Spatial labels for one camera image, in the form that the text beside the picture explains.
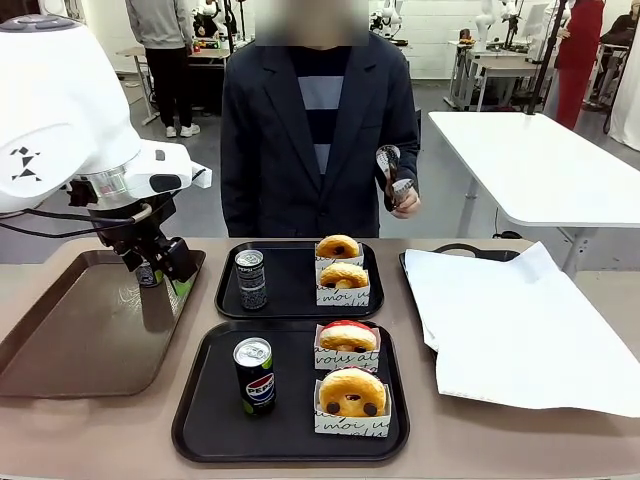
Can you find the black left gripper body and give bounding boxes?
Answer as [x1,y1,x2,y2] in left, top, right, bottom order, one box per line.
[89,192,176,274]

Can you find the black and green drink can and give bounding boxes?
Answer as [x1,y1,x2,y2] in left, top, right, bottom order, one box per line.
[134,259,165,290]

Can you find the black Pepsi can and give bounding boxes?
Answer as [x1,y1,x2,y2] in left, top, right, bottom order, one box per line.
[234,249,268,312]
[232,337,277,418]

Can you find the glazed donut with chocolate dot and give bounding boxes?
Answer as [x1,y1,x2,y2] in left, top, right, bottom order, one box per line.
[315,234,361,260]

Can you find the plain glazed donut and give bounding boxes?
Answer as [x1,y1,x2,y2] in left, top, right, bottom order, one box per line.
[319,262,370,290]

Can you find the red iced donut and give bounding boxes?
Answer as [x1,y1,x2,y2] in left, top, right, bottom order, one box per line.
[318,320,377,352]

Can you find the large donut with chocolate face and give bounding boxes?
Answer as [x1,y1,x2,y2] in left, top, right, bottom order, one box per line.
[318,368,387,417]

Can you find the metal serving tongs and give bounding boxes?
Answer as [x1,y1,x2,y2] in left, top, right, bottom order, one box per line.
[375,143,414,210]

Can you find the person's right forearm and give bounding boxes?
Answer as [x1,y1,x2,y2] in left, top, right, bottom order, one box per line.
[221,149,254,239]

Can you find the person's left hand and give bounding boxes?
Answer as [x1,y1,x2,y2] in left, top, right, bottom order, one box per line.
[387,189,421,220]

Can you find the brown plastic tray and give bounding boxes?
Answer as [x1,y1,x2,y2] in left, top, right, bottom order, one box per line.
[0,248,207,400]

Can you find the black serving tray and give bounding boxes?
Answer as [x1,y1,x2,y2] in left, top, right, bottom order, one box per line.
[214,241,385,321]
[171,320,411,464]

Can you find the donut in paper far back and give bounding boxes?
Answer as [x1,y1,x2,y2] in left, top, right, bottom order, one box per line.
[314,242,365,275]

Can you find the person in dark blazer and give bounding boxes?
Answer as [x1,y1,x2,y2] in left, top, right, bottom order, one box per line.
[219,29,421,239]

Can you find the donut in paper far front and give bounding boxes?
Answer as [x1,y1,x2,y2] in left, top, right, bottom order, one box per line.
[315,272,372,307]

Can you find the person in grey hoodie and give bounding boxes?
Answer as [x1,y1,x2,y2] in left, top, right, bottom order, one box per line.
[124,0,202,139]

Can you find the red topped donut in paper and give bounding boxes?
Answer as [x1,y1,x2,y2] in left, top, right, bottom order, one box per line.
[313,324,381,372]

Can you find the background workbench with clutter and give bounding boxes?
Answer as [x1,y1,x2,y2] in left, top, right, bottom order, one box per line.
[117,39,232,126]

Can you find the chocolate chip donut in paper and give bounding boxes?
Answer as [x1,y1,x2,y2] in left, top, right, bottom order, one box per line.
[313,377,392,435]

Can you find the white paper sheet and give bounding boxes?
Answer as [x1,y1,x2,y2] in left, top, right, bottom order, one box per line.
[403,240,640,419]

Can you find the white table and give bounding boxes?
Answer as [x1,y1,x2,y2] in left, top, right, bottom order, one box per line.
[428,110,640,274]

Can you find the background white-legged workbench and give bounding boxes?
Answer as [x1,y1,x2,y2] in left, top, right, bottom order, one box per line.
[446,38,557,112]

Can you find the black stand pole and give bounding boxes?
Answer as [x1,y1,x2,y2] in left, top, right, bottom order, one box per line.
[524,0,571,116]

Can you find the person in red apron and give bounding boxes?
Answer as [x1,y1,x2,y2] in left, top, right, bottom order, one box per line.
[552,0,606,131]

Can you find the seated person in dark clothes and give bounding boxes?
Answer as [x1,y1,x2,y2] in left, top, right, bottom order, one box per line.
[599,13,640,101]

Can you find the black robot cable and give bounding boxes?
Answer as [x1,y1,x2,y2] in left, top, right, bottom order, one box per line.
[0,202,154,239]

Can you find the black tray with handle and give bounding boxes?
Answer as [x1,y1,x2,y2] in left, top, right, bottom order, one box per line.
[398,243,524,351]

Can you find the black floor cable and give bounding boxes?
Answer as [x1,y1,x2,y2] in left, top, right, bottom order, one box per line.
[492,205,522,240]

